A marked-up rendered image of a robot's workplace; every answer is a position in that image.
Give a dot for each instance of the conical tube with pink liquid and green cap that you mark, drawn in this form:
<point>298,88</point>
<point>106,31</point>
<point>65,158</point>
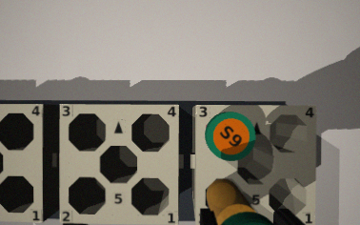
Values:
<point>230,136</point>

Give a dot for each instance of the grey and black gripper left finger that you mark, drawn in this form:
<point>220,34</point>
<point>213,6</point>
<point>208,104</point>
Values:
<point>207,217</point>

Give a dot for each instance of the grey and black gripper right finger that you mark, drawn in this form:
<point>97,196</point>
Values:
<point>285,217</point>

